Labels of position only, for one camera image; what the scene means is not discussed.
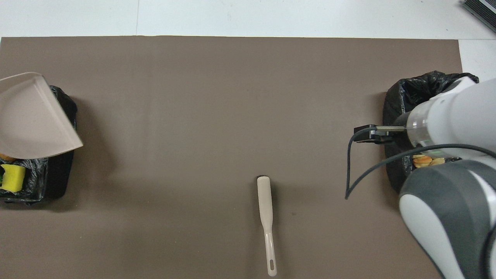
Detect notched yellow sponge piece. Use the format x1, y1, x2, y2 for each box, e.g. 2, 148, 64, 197
0, 164, 26, 193

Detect beige hand brush black bristles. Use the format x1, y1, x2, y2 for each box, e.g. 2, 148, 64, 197
257, 176, 278, 277

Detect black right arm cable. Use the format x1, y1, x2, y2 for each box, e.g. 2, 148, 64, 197
345, 124, 496, 200

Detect black bag lined trash bin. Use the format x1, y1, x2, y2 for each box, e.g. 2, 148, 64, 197
383, 71, 480, 194
0, 86, 78, 205

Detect beige plastic dustpan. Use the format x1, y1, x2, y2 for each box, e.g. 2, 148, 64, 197
0, 72, 84, 160

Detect dark ribbed panel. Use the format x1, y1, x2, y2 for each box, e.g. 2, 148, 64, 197
460, 0, 496, 33

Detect brown table mat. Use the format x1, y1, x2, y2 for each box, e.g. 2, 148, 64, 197
0, 36, 486, 279

